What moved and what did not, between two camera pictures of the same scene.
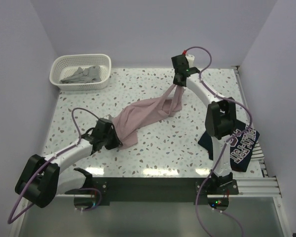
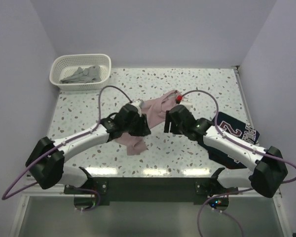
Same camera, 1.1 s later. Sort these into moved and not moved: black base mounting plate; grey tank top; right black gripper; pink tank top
Moved: right black gripper; pink tank top
Not moved: grey tank top; black base mounting plate
